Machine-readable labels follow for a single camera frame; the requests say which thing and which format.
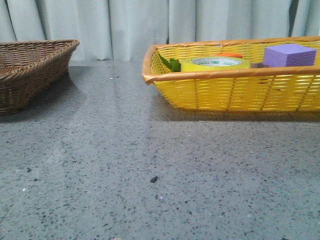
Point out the yellow tape roll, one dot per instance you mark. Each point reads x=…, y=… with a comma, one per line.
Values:
x=213, y=63

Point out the orange toy carrot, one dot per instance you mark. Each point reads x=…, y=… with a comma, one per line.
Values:
x=175, y=65

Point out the small black debris crumb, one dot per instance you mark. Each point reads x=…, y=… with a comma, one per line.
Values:
x=154, y=179

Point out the white curtain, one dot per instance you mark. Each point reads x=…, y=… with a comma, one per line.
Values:
x=124, y=29

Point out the brown toy object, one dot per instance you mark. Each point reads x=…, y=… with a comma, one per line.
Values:
x=258, y=65

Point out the yellow woven plastic basket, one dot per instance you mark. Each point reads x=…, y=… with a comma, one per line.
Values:
x=277, y=89

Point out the purple foam block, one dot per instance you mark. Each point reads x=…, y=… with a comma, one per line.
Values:
x=289, y=55

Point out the brown wicker basket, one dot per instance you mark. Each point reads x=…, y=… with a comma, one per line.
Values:
x=28, y=67

